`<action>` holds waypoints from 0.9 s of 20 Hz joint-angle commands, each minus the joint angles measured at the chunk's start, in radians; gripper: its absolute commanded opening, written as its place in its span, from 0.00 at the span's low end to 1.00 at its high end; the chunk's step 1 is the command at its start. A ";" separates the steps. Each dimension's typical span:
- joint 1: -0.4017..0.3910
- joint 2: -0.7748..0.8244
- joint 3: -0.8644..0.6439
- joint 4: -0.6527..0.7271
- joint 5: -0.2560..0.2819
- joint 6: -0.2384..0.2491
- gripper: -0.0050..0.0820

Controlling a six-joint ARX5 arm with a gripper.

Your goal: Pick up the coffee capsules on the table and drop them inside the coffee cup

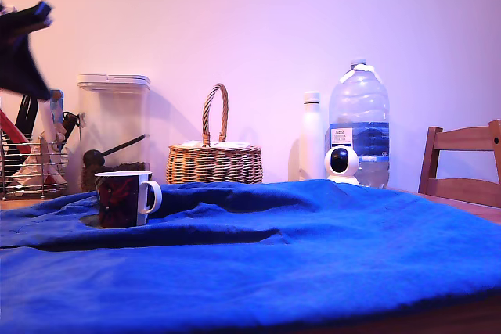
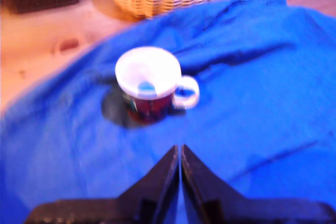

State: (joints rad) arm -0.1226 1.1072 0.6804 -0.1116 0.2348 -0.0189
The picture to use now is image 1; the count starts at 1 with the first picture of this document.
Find blue and white packet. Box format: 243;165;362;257
49;89;65;127

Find red spatula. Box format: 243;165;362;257
0;109;32;155

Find clear container with white lid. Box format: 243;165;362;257
77;73;152;193

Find white crumpled paper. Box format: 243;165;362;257
10;99;69;189

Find black scoop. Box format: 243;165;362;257
81;134;147;168

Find white cards in basket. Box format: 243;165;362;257
181;140;252;150

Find white insulated bottle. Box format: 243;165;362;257
299;91;327;182

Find large clear water bottle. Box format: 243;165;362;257
328;57;391;189

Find blue cloth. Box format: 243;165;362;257
0;178;501;329

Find wooden chair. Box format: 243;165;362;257
417;119;501;209

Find black utensil handle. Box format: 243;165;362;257
24;95;40;142
15;93;31;135

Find dark brown handled tool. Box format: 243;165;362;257
60;111;87;144

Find metal wire utensil rack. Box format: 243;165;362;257
0;130;70;201

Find dark red mug white handle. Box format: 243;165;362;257
94;171;163;229

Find wicker basket with handle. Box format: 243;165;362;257
165;83;264;185

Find small white round camera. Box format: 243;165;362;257
323;145;361;186

